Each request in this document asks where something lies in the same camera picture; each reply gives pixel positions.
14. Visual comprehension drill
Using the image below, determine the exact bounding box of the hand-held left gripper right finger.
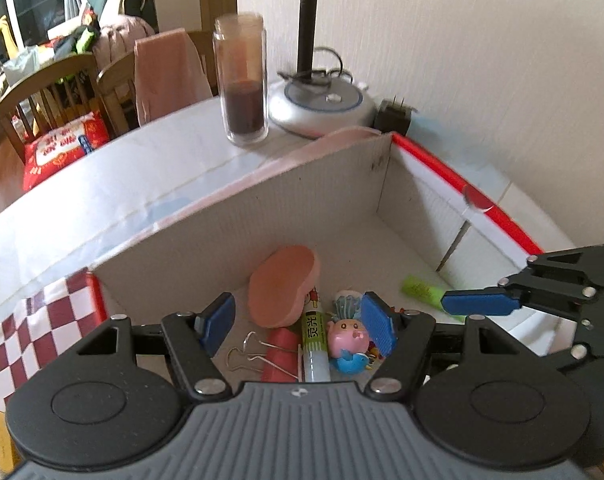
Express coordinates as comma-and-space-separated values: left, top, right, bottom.
359, 291, 537, 403

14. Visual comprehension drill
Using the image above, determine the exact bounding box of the pink heart-shaped dish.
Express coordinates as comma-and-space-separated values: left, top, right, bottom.
248, 245, 323, 330

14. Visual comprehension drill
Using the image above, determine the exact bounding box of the pink pig toy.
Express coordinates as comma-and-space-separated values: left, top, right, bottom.
326, 316, 370, 359

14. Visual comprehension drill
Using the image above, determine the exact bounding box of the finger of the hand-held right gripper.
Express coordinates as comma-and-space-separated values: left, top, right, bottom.
539, 316, 604, 375
441, 241, 604, 322

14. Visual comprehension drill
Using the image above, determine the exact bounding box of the red printed bag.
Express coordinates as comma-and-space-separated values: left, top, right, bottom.
22, 111, 108, 192

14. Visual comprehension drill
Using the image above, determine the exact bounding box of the grey plastic bag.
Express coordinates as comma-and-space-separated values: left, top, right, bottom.
3, 45, 42, 86

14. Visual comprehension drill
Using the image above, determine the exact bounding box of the wooden chair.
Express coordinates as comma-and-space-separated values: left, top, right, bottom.
0, 54, 113, 161
96, 30, 217, 138

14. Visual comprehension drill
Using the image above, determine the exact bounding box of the black lamp cable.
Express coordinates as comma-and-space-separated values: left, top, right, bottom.
277, 46, 355, 86

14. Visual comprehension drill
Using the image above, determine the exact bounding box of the green highlighter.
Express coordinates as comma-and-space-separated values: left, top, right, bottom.
401, 274, 465, 322

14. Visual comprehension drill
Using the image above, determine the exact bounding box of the red cardboard box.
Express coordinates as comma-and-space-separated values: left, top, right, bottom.
84, 127, 547, 386

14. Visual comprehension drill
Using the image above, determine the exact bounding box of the glass jar with brown powder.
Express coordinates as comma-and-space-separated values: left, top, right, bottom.
213, 12, 270, 148

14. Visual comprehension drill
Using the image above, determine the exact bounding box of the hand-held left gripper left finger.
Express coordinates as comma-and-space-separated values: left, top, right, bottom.
77, 292, 236, 402

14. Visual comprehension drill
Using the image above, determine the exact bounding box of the grey desk lamp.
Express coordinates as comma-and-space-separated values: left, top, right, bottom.
268, 0, 377, 140

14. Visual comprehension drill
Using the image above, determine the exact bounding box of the pile of clothes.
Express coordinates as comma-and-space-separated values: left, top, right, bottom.
52, 25, 100, 58

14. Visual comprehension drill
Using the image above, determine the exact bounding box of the red binder clip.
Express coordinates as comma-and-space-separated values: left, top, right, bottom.
226, 327, 303, 383

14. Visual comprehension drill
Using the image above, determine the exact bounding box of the yellow giraffe toy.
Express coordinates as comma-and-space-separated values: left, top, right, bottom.
0, 15, 20, 58

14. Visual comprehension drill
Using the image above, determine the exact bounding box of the pink towel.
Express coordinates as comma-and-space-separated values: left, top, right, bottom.
133, 29, 213, 127

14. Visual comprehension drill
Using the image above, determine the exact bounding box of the pink puffer jacket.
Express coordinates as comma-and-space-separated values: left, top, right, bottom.
89, 15, 157, 68

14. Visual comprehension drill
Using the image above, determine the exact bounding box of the white glue pen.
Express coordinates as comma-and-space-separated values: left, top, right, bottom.
300, 285, 331, 383

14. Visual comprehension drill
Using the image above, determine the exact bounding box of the blue bird toy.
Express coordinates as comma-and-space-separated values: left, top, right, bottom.
330, 352, 370, 376

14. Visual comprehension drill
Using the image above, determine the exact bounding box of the teal striped toy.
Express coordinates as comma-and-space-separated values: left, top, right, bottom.
332, 290, 365, 321

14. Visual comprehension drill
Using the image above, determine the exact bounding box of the black power adapter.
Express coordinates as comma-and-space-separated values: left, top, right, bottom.
373, 95, 413, 137

